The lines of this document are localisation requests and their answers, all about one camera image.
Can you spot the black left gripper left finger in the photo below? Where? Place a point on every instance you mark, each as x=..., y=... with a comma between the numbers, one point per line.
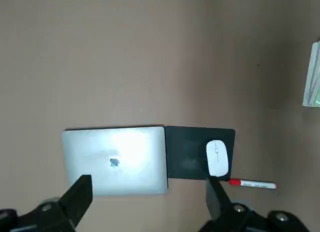
x=75, y=202

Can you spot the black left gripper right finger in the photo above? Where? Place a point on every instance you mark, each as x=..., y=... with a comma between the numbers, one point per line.
x=220, y=212

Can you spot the grey closed laptop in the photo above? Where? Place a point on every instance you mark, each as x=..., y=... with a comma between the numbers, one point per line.
x=100, y=167

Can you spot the white book with blue print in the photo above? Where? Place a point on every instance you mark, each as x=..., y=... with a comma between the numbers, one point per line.
x=308, y=79

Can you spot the white marker with red cap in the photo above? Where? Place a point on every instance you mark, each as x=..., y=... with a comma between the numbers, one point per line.
x=252, y=184

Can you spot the white computer mouse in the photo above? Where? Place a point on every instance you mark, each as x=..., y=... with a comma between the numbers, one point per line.
x=216, y=164

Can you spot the black mouse mat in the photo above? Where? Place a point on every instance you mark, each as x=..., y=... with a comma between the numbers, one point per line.
x=185, y=154

